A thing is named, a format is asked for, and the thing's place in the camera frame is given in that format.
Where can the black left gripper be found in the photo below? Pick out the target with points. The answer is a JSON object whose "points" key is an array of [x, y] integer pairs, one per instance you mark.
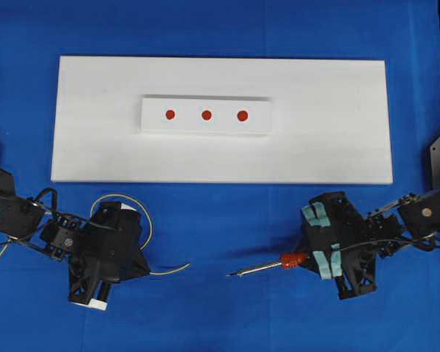
{"points": [[107, 252]]}

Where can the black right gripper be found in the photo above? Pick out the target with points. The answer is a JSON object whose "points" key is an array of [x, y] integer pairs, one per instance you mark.
{"points": [[342, 244]]}

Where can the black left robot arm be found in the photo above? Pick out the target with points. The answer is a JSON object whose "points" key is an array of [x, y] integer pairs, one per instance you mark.
{"points": [[22, 219]]}

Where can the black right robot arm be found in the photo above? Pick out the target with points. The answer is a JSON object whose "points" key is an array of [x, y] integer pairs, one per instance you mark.
{"points": [[419, 217]]}

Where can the blue table cloth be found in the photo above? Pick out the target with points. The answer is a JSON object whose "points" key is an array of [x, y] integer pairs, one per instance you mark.
{"points": [[219, 228]]}

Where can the white foam base board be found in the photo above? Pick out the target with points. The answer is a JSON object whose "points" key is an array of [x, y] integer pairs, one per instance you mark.
{"points": [[330, 121]]}

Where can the white raised foam block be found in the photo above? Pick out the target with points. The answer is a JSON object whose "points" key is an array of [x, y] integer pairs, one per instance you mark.
{"points": [[206, 115]]}

